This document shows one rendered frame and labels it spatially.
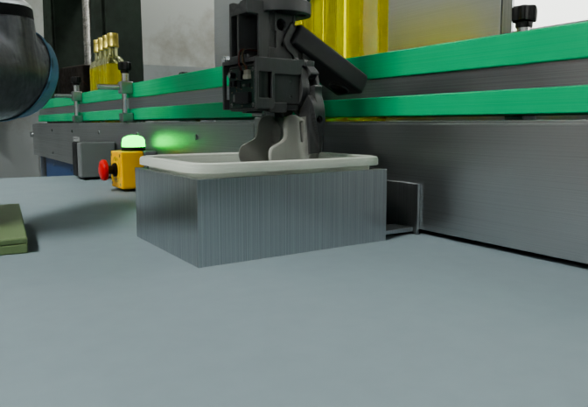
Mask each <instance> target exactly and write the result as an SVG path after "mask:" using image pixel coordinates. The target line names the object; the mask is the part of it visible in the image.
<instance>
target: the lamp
mask: <svg viewBox="0 0 588 407"><path fill-rule="evenodd" d="M122 151H146V150H145V140H144V138H143V137H140V136H136V135H131V136H126V137H124V138H123V139H122Z"/></svg>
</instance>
